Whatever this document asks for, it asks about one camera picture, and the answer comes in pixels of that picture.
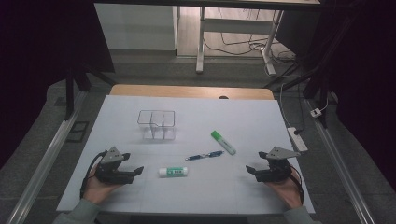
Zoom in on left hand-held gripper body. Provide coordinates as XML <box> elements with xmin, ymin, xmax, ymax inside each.
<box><xmin>94</xmin><ymin>146</ymin><xmax>135</xmax><ymax>185</ymax></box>

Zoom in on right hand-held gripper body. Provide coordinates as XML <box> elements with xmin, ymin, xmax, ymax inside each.
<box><xmin>255</xmin><ymin>146</ymin><xmax>302</xmax><ymax>184</ymax></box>

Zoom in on white green glue stick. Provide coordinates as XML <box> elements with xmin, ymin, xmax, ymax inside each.
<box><xmin>158</xmin><ymin>166</ymin><xmax>190</xmax><ymax>178</ymax></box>

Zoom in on clear plastic desk organizer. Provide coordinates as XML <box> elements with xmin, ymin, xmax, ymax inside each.
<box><xmin>136</xmin><ymin>109</ymin><xmax>177</xmax><ymax>141</ymax></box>

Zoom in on person's left hand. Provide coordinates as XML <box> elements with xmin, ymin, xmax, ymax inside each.
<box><xmin>82</xmin><ymin>169</ymin><xmax>124</xmax><ymax>205</ymax></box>

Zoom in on person's right hand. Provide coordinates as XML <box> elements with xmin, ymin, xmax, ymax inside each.
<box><xmin>264</xmin><ymin>167</ymin><xmax>304</xmax><ymax>210</ymax></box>

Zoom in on white power strip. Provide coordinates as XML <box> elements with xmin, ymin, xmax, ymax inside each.
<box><xmin>286</xmin><ymin>126</ymin><xmax>309</xmax><ymax>153</ymax></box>

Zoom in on green highlighter marker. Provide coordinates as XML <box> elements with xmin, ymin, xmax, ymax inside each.
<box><xmin>210</xmin><ymin>130</ymin><xmax>237</xmax><ymax>156</ymax></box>

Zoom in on blue ballpoint pen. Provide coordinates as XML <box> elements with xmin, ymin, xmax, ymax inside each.
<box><xmin>184</xmin><ymin>150</ymin><xmax>225</xmax><ymax>161</ymax></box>

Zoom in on dark floor plate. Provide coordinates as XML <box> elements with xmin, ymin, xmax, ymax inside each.
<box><xmin>65</xmin><ymin>120</ymin><xmax>91</xmax><ymax>144</ymax></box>

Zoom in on wooden table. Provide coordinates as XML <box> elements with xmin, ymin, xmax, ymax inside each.
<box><xmin>108</xmin><ymin>83</ymin><xmax>276</xmax><ymax>101</ymax></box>

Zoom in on black curtain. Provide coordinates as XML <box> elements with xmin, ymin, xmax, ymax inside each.
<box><xmin>274</xmin><ymin>0</ymin><xmax>396</xmax><ymax>190</ymax></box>
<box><xmin>0</xmin><ymin>0</ymin><xmax>116</xmax><ymax>171</ymax></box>

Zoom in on white cabinet panel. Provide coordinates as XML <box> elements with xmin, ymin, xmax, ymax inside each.
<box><xmin>93</xmin><ymin>3</ymin><xmax>181</xmax><ymax>51</ymax></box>

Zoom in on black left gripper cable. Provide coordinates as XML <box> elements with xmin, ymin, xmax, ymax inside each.
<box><xmin>79</xmin><ymin>149</ymin><xmax>108</xmax><ymax>201</ymax></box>

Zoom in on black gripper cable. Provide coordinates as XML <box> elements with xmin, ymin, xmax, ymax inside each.
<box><xmin>79</xmin><ymin>149</ymin><xmax>108</xmax><ymax>201</ymax></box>
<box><xmin>289</xmin><ymin>165</ymin><xmax>305</xmax><ymax>204</ymax></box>

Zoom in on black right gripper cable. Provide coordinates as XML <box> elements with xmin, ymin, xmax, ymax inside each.
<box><xmin>289</xmin><ymin>165</ymin><xmax>305</xmax><ymax>204</ymax></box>

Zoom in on aluminium rail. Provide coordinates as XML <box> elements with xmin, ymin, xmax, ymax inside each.
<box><xmin>5</xmin><ymin>90</ymin><xmax>89</xmax><ymax>224</ymax></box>
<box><xmin>304</xmin><ymin>98</ymin><xmax>376</xmax><ymax>224</ymax></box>

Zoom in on black floor cables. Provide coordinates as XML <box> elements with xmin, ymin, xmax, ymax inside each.
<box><xmin>203</xmin><ymin>7</ymin><xmax>297</xmax><ymax>64</ymax></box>

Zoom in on white desk frame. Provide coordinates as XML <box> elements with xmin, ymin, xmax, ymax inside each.
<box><xmin>195</xmin><ymin>6</ymin><xmax>285</xmax><ymax>77</ymax></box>

